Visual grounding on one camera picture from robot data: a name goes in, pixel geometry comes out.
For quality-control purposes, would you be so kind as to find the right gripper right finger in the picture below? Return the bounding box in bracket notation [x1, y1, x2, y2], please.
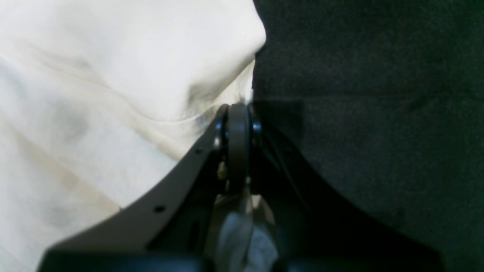
[227, 104, 443, 272]

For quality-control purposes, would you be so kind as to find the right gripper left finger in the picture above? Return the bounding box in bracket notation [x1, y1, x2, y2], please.
[38, 105, 230, 272]

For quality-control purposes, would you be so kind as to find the white T-shirt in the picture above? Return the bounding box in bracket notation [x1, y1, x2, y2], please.
[1, 0, 266, 272]

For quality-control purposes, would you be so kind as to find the black table cloth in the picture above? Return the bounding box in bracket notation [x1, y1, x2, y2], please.
[253, 0, 484, 272]

